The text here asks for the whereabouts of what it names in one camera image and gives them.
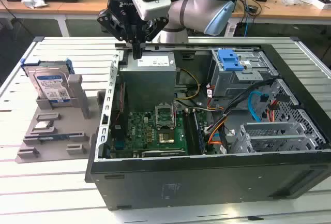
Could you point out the wooden desk white frame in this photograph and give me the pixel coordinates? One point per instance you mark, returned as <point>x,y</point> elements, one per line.
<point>77,8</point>

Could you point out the metal optical drive cage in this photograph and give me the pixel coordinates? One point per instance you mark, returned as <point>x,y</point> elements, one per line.
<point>227,84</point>

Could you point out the hard disk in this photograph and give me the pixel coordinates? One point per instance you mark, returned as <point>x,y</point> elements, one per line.
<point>49,84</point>

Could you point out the black RAM slot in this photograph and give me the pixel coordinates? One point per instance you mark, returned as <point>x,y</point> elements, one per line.
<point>188,131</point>
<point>194,136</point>

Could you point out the black PC case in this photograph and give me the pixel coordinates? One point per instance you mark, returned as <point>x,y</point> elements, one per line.
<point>196,182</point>

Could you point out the wooden desk with clutter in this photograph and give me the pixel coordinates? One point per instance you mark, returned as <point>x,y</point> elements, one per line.
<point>279,10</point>

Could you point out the silver CPU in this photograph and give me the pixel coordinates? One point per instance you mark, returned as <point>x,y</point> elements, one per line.
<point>43,126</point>

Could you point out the grey power supply unit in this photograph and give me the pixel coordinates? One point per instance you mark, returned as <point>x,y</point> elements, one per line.
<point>147,84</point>

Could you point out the installed RAM stick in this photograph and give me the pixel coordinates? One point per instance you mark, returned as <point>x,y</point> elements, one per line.
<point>201,133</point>

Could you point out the blue plastic drive latch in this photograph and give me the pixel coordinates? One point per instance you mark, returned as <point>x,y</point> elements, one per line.
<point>230,62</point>

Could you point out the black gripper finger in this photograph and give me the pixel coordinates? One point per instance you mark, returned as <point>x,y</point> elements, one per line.
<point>117,33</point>
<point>155,31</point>

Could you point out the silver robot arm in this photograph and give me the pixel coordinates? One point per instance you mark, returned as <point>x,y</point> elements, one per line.
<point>196,9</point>

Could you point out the crumpled white paper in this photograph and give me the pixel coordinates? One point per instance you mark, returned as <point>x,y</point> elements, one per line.
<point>33,1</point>

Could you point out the white box black insert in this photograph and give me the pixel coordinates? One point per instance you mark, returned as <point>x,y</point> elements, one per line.
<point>323,2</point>

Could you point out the grey parts rack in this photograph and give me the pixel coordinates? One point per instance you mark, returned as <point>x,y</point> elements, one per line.
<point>64,123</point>

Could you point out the CPU socket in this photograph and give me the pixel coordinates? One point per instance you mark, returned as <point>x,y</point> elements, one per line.
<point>166,137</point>

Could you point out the green motherboard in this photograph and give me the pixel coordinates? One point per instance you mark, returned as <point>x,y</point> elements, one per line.
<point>144,131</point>

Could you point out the black graphics card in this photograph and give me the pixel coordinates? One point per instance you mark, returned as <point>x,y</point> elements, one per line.
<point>163,153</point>

